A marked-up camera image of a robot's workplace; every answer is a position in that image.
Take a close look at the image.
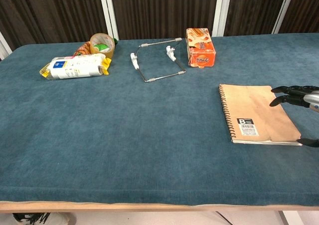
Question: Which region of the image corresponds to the blue tablecloth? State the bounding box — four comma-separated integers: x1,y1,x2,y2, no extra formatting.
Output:
0,32,319,207

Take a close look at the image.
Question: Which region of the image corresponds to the orange green snack bag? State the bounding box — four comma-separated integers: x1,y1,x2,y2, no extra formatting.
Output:
73,38,118,57

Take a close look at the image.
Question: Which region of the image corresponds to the white yellow snack package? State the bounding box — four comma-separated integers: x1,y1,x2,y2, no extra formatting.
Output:
39,53,112,80

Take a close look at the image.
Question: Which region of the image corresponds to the wire book stand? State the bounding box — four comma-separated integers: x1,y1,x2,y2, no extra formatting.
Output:
130,37,186,83

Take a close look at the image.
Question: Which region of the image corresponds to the clear packing tape roll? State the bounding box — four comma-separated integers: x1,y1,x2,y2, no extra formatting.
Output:
89,32,116,60

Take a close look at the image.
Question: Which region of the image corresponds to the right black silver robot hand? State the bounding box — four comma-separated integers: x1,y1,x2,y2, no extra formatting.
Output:
269,85,319,148

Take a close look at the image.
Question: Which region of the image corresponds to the black table strut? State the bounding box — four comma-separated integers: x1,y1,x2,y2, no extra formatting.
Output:
215,211,235,225
276,211,288,225

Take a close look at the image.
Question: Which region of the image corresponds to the brown spiral notebook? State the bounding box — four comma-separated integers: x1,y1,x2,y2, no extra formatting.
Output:
218,84,303,146

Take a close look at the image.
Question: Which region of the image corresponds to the orange biscuit box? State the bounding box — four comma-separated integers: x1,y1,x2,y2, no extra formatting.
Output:
185,27,216,68

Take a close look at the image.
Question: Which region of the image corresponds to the white frame post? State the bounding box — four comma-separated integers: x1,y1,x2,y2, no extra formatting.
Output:
98,0,120,40
271,0,299,34
212,0,233,37
0,31,13,60

